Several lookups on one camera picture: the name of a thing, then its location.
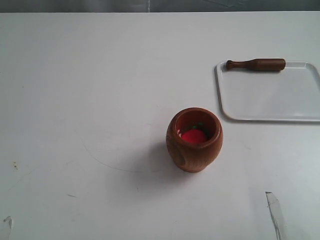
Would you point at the brown wooden pestle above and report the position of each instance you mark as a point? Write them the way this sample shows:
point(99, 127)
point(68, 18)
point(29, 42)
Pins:
point(258, 64)

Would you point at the red round fruit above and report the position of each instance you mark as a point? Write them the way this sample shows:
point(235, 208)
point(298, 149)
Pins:
point(194, 136)

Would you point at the brown wooden mortar cup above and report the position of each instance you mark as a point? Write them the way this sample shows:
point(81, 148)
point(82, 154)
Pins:
point(188, 156)

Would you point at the white rectangular tray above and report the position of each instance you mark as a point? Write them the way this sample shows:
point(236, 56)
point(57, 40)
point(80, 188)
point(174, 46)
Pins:
point(291, 95)

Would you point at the clear tape strip right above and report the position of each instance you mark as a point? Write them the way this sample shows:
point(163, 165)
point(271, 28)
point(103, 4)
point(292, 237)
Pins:
point(276, 215)

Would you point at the clear tape strip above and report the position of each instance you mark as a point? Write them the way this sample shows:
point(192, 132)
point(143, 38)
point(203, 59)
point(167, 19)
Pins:
point(276, 215)
point(6, 228)

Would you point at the clear tape strip left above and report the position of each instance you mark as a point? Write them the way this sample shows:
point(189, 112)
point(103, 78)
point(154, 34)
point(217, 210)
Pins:
point(6, 228)

